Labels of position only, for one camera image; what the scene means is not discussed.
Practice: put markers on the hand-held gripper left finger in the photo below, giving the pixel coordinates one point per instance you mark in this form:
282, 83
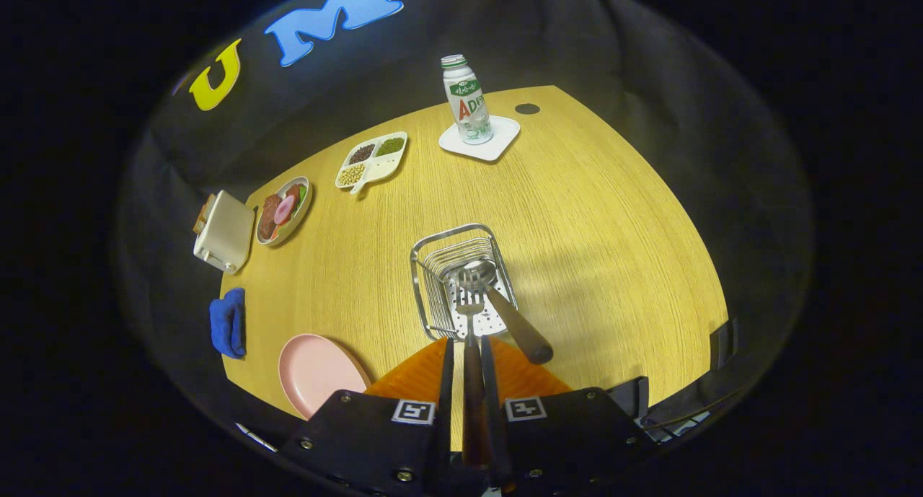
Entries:
445, 410

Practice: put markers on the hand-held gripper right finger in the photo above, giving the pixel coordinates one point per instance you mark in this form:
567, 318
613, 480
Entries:
492, 425

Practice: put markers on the pink plate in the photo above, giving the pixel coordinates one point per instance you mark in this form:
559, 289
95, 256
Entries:
317, 371

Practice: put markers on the blue folded cloth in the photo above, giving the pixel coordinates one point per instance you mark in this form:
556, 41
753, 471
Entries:
227, 324

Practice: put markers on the grey food plate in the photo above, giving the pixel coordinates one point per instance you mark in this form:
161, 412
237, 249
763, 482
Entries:
297, 224

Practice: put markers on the white divided dish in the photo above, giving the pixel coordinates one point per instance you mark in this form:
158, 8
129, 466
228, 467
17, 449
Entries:
378, 166

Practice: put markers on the pile of yellow soybeans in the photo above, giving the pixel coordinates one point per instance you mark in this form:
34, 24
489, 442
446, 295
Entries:
351, 174

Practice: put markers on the pink ham slice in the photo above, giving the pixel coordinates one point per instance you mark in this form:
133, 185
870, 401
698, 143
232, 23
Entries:
285, 208

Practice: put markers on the green lettuce leaf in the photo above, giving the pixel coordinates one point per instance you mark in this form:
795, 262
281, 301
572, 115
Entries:
303, 192

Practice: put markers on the brown meat piece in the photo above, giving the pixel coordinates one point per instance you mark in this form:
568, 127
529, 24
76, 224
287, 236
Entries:
269, 216

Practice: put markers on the pile of green beans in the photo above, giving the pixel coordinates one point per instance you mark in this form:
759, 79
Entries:
390, 146

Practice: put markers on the pile of dark red beans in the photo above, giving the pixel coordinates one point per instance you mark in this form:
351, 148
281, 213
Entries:
361, 153

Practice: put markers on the white square coaster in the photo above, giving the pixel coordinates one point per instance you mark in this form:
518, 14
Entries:
501, 140

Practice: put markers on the white toaster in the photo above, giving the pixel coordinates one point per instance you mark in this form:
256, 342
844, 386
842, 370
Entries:
227, 234

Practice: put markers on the white bottle with green label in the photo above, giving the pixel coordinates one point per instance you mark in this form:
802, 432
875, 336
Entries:
469, 104

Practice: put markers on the brown toast slice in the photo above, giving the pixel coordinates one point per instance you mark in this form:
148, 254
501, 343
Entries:
204, 212

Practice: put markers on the black round table grommet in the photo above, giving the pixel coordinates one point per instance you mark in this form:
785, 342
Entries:
527, 108

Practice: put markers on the black backdrop cloth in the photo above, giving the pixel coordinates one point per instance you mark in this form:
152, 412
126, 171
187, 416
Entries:
649, 122

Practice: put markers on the black bracket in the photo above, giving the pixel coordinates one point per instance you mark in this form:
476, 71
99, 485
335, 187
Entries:
725, 345

